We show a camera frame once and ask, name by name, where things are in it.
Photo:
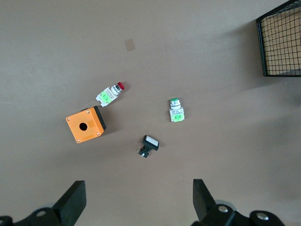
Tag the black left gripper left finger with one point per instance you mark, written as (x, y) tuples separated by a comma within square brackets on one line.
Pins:
[(70, 204)]

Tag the orange button enclosure box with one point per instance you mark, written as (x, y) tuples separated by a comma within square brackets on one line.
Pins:
[(92, 131)]

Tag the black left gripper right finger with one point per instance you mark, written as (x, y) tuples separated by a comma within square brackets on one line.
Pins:
[(204, 204)]

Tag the red push button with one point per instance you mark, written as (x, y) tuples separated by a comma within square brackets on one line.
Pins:
[(105, 97)]

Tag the green push button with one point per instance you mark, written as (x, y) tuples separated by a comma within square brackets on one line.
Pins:
[(176, 116)]

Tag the black white-faced push button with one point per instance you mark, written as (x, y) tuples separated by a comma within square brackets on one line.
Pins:
[(151, 142)]

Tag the brown tape patch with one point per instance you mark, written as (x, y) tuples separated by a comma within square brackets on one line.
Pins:
[(130, 44)]

